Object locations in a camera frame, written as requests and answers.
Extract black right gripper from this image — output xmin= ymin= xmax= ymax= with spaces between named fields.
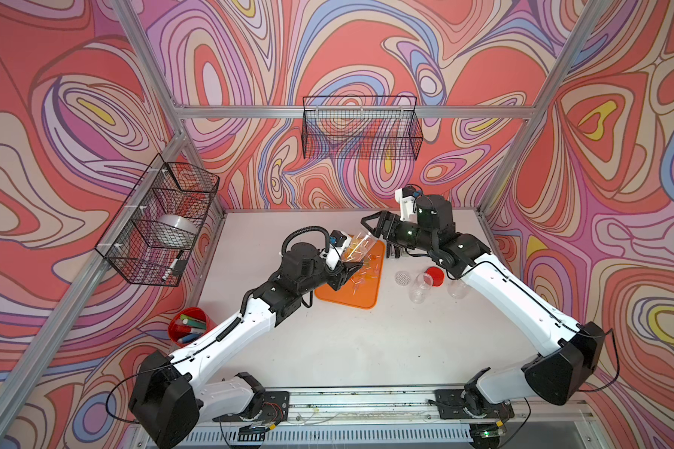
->
xmin=359 ymin=210 xmax=435 ymax=253

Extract patterned lid candy jar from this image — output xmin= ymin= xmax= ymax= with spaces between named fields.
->
xmin=341 ymin=231 xmax=377 ymax=263

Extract white lid candy jar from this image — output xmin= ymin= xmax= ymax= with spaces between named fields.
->
xmin=408 ymin=272 xmax=434 ymax=304

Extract red jar lid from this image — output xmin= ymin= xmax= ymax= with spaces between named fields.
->
xmin=424 ymin=267 xmax=446 ymax=287

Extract red lid candy jar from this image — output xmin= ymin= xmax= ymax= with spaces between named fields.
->
xmin=447 ymin=280 xmax=471 ymax=300

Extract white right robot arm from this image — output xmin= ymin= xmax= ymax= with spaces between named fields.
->
xmin=361 ymin=187 xmax=607 ymax=416

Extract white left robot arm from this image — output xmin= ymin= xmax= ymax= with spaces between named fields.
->
xmin=128 ymin=234 xmax=362 ymax=448

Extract lollipop candies on tray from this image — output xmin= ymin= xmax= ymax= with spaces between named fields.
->
xmin=349 ymin=254 xmax=383 ymax=295

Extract orange tray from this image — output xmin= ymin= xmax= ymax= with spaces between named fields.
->
xmin=315 ymin=239 xmax=386 ymax=310

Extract black stapler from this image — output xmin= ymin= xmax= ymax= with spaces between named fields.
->
xmin=386 ymin=244 xmax=398 ymax=258

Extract red pen cup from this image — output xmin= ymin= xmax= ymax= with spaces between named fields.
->
xmin=168 ymin=307 xmax=215 ymax=347

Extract black marker in basket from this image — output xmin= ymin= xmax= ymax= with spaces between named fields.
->
xmin=161 ymin=250 xmax=185 ymax=284

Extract white bowl in basket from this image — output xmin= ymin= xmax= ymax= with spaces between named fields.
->
xmin=155 ymin=214 xmax=198 ymax=248

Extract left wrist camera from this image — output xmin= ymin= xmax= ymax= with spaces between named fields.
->
xmin=324 ymin=230 xmax=352 ymax=271

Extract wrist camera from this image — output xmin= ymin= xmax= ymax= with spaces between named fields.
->
xmin=324 ymin=230 xmax=352 ymax=271
xmin=394 ymin=183 xmax=423 ymax=222

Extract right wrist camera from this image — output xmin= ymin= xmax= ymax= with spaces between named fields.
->
xmin=394 ymin=183 xmax=423 ymax=222

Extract black wire basket back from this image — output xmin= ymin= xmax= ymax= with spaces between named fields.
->
xmin=301 ymin=94 xmax=424 ymax=161

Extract black wire basket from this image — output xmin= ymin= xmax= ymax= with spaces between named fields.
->
xmin=301 ymin=94 xmax=424 ymax=161
xmin=95 ymin=155 xmax=220 ymax=287

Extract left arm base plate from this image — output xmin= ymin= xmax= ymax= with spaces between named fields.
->
xmin=213 ymin=390 xmax=290 ymax=424

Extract aluminium frame corner post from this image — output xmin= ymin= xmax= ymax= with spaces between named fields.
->
xmin=477 ymin=1 xmax=610 ymax=218

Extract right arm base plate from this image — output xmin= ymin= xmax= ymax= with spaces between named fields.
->
xmin=428 ymin=388 xmax=515 ymax=422

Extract black wire basket left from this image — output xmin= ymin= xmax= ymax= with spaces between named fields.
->
xmin=95 ymin=155 xmax=220 ymax=287

